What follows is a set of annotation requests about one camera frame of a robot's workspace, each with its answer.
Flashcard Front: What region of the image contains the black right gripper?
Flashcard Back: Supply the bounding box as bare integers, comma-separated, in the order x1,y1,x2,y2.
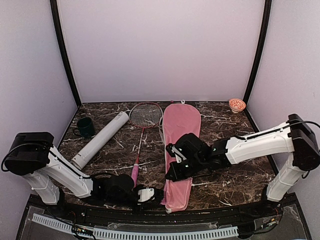
165,155,206,183

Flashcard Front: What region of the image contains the white shuttlecock tube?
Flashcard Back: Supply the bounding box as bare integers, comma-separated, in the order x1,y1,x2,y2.
71,111,129,170

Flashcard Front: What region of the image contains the pink racket cover bag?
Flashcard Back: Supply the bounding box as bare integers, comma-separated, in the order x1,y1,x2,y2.
159,99,202,215

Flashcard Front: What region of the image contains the pink badminton racket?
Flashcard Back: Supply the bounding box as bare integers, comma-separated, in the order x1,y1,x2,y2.
129,102,163,187

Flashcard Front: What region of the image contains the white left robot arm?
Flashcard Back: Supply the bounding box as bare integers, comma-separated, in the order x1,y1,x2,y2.
1,132,140,218

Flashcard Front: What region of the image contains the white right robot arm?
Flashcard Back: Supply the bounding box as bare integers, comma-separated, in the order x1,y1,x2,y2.
165,113,320,217

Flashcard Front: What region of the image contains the orange patterned small bowl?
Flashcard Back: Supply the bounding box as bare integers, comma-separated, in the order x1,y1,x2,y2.
228,98,247,114

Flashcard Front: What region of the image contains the dark green mug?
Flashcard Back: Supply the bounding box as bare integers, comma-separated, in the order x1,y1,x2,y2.
72,117,96,139

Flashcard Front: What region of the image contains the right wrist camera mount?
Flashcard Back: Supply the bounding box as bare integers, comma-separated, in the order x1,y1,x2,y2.
165,143,187,163

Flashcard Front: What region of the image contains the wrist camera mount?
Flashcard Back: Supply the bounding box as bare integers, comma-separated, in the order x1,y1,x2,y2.
165,143,187,163
133,184,165,205

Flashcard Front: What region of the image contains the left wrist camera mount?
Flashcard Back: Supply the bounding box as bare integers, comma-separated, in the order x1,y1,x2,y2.
133,184,165,205

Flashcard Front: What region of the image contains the grey slotted cable duct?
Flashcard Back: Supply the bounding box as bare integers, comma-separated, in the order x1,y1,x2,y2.
31,213,239,240

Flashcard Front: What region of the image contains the black front table rail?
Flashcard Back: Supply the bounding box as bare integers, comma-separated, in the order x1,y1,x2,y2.
41,201,284,226

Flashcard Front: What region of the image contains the left black corner post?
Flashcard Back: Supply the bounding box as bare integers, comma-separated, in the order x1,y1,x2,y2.
49,0,82,108

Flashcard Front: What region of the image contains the black corner post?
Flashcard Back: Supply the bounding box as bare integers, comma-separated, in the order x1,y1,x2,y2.
242,0,272,105
49,0,82,108

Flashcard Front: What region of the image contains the right black corner post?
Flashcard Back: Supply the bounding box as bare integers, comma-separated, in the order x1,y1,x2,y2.
242,0,272,105

